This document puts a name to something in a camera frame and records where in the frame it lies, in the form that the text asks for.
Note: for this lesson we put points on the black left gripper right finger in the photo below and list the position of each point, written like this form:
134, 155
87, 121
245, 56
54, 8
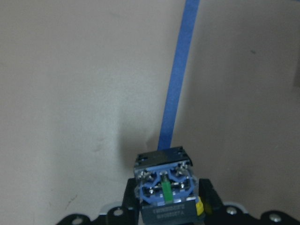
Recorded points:
209, 197

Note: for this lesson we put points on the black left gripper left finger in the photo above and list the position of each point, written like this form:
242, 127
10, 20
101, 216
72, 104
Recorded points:
130, 204

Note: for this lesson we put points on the green push button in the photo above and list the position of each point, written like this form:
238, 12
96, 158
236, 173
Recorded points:
166, 188

